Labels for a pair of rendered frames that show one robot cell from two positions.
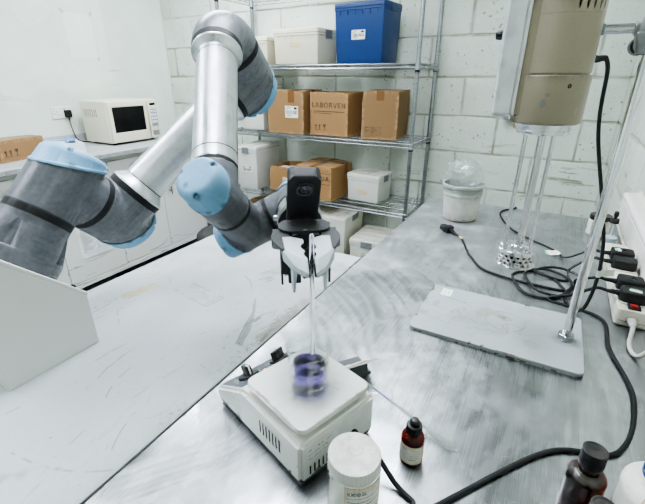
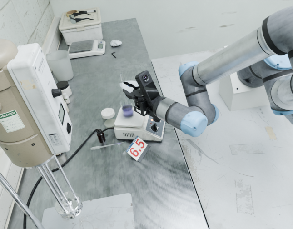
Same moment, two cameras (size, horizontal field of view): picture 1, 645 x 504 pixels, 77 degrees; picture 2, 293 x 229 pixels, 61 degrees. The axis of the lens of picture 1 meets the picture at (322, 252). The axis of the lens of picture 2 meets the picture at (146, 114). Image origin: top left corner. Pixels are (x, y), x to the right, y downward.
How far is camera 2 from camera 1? 1.21 m
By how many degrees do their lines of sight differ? 109
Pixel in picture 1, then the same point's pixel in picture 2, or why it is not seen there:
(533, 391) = (67, 189)
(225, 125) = (206, 62)
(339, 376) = (123, 121)
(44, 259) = (239, 72)
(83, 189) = (259, 63)
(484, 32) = not seen: outside the picture
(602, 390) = (37, 208)
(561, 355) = (52, 217)
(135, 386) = not seen: hidden behind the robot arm
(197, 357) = not seen: hidden behind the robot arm
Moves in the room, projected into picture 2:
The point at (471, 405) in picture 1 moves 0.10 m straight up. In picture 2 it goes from (89, 167) to (82, 151)
